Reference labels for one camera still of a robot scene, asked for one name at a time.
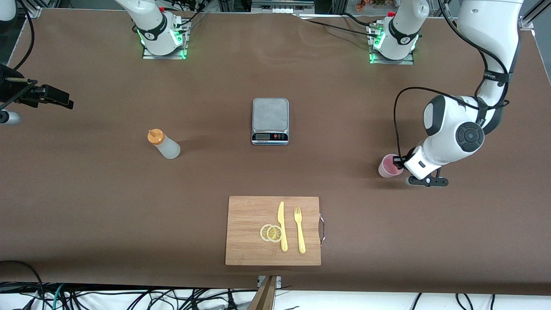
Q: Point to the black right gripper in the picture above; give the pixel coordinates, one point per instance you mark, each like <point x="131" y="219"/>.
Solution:
<point x="9" y="88"/>

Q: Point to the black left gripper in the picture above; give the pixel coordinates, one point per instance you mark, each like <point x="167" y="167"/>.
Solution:
<point x="398" y="162"/>

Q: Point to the pink plastic cup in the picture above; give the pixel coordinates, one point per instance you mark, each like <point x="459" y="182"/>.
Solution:
<point x="386" y="168"/>

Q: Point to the clear sauce bottle orange cap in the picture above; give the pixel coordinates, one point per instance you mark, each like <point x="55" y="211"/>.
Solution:
<point x="168" y="148"/>

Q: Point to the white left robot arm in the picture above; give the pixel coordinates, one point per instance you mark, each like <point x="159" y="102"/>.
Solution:
<point x="452" y="129"/>

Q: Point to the yellow plastic fork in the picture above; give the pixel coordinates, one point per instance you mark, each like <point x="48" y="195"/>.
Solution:
<point x="300" y="232"/>

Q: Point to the silver digital kitchen scale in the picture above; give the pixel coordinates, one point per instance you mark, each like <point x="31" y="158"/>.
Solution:
<point x="270" y="129"/>

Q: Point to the yellow plastic knife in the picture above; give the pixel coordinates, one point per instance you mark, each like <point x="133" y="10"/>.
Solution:
<point x="282" y="228"/>

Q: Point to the brown table cover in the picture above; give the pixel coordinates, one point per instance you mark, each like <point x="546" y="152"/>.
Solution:
<point x="129" y="215"/>

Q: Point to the lemon slice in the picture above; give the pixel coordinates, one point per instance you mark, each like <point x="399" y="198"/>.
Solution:
<point x="263" y="233"/>
<point x="274" y="234"/>

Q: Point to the wooden cutting board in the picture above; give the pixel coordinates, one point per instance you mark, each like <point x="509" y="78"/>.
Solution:
<point x="249" y="232"/>

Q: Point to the white power strip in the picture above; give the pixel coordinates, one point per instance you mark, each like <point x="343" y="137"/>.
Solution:
<point x="280" y="10"/>

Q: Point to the aluminium frame corner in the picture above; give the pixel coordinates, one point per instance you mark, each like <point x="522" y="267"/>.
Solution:
<point x="32" y="10"/>
<point x="527" y="22"/>

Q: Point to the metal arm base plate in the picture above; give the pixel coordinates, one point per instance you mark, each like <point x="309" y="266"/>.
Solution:
<point x="181" y="43"/>
<point x="374" y="58"/>

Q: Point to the small metal bracket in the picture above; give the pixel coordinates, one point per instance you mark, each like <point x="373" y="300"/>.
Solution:
<point x="279" y="282"/>

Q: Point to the wooden post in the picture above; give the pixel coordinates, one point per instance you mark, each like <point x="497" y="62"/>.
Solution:
<point x="264" y="297"/>

